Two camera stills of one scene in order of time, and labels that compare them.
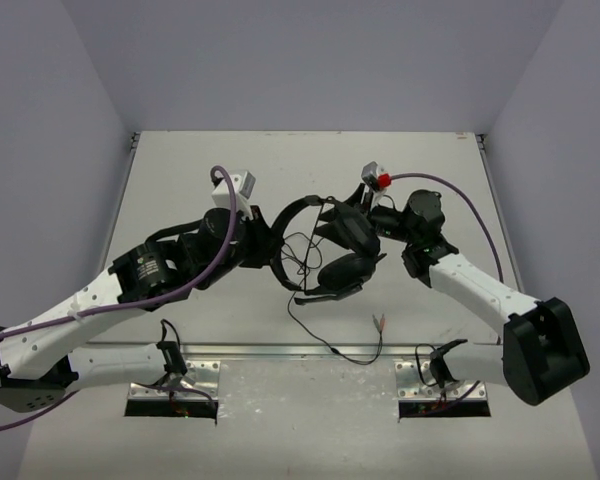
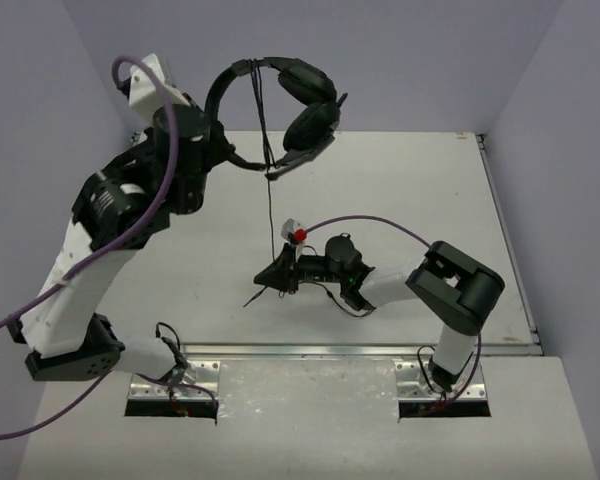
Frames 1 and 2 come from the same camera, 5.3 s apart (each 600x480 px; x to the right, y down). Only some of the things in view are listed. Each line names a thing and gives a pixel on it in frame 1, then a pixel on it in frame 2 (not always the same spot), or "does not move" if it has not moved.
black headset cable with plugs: (308, 332) → (255, 70)
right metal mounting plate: (415, 381) does not move
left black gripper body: (259, 238) → (216, 145)
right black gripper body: (388, 222) → (302, 266)
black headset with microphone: (349, 253) → (310, 127)
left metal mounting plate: (206, 375) does not move
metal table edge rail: (293, 349) does not move
